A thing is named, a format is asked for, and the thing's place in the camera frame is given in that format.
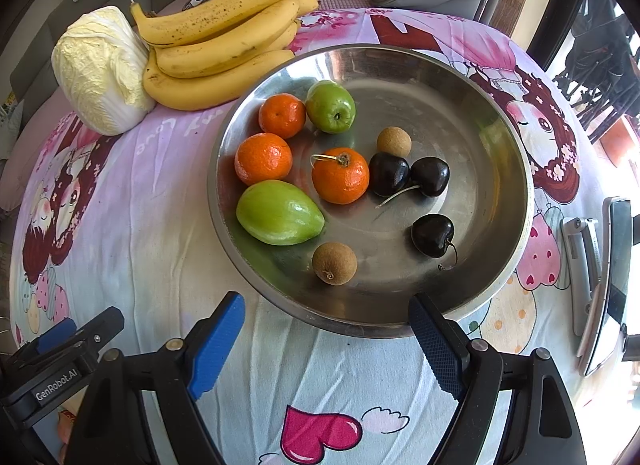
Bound napa cabbage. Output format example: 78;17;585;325
51;6;157;136

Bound round metal basin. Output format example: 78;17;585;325
206;44;536;341

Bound pink printed blanket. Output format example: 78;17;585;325
7;8;640;465

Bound smartphone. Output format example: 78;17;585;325
577;198;640;378

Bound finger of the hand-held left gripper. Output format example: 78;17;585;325
37;317;77;353
72;306;126;346

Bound orange tangerine with stem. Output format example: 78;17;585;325
311;147;371;205

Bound brown longan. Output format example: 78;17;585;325
312;241;358;286
376;126;413;158

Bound dark cherry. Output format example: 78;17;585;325
368;152;412;198
410;156;450;198
411;214;458;271

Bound black metal frame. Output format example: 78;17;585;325
550;0;640;146

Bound round green fruit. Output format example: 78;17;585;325
305;80;357;135

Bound long green fruit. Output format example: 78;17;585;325
236;180;326;246

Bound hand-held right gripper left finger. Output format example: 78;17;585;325
65;291;246;465

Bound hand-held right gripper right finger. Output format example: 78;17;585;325
408;291;587;465

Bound pale pink cushion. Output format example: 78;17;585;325
0;90;76;213

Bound spotted yellow banana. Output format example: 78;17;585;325
131;0;308;47

